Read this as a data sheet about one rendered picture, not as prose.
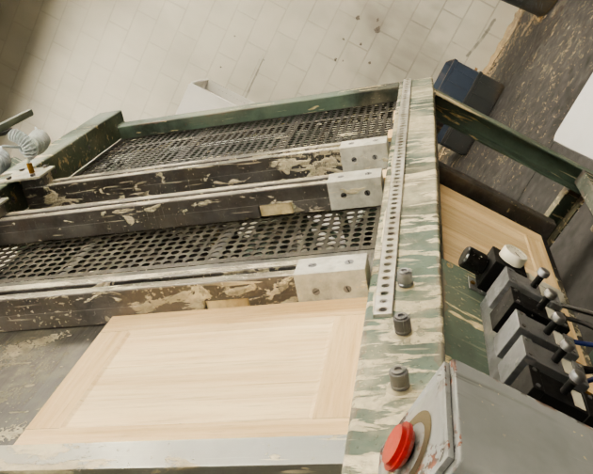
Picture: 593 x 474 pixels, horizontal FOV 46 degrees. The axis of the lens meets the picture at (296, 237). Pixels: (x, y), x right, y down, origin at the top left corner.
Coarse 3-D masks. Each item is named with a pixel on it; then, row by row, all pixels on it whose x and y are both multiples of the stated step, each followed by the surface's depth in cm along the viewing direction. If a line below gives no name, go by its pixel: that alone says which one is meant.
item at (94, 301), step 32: (352, 256) 121; (0, 288) 137; (32, 288) 134; (64, 288) 133; (96, 288) 129; (128, 288) 126; (160, 288) 124; (192, 288) 123; (224, 288) 122; (256, 288) 121; (288, 288) 120; (320, 288) 119; (352, 288) 118; (0, 320) 134; (32, 320) 132; (64, 320) 131; (96, 320) 130
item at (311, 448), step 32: (0, 448) 94; (32, 448) 93; (64, 448) 91; (96, 448) 90; (128, 448) 89; (160, 448) 88; (192, 448) 87; (224, 448) 85; (256, 448) 84; (288, 448) 83; (320, 448) 82
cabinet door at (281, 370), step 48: (144, 336) 120; (192, 336) 117; (240, 336) 114; (288, 336) 111; (336, 336) 108; (96, 384) 109; (144, 384) 106; (192, 384) 104; (240, 384) 102; (288, 384) 99; (336, 384) 97; (48, 432) 99; (96, 432) 97; (144, 432) 95; (192, 432) 93; (240, 432) 91; (288, 432) 89; (336, 432) 88
